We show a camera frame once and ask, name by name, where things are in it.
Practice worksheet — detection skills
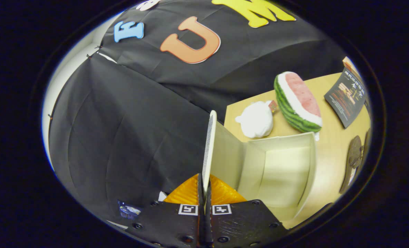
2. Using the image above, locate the black paperback book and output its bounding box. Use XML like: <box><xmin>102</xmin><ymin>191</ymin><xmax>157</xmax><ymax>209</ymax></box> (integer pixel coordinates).
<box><xmin>324</xmin><ymin>67</ymin><xmax>367</xmax><ymax>128</ymax></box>

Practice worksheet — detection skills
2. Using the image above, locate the beige book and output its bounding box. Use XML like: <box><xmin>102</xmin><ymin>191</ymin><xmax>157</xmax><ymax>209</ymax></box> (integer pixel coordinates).
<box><xmin>342</xmin><ymin>56</ymin><xmax>360</xmax><ymax>74</ymax></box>

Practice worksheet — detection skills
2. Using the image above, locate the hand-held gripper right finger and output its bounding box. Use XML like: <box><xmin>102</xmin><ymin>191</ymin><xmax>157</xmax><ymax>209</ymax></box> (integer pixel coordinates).
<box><xmin>204</xmin><ymin>174</ymin><xmax>289</xmax><ymax>248</ymax></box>

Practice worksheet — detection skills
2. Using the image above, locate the white plush toy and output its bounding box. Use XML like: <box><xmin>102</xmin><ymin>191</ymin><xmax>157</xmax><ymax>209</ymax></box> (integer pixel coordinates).
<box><xmin>235</xmin><ymin>100</ymin><xmax>280</xmax><ymax>139</ymax></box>

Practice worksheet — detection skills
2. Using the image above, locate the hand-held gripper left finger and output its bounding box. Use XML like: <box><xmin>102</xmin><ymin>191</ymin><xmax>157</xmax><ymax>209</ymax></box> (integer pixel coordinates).
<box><xmin>125</xmin><ymin>173</ymin><xmax>205</xmax><ymax>248</ymax></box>

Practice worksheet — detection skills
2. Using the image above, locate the brown fuzzy shoe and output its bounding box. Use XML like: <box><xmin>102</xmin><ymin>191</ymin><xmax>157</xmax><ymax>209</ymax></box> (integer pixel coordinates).
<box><xmin>340</xmin><ymin>135</ymin><xmax>363</xmax><ymax>194</ymax></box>
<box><xmin>362</xmin><ymin>129</ymin><xmax>371</xmax><ymax>162</ymax></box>

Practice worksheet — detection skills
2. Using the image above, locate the grey and cream storage box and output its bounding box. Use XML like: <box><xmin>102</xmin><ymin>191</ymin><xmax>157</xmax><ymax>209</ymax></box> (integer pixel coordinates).
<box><xmin>202</xmin><ymin>110</ymin><xmax>318</xmax><ymax>223</ymax></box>

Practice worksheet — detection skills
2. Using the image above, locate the watermelon slice plush toy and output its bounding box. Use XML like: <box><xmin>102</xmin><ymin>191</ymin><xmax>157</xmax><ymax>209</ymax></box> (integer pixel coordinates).
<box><xmin>273</xmin><ymin>71</ymin><xmax>323</xmax><ymax>141</ymax></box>

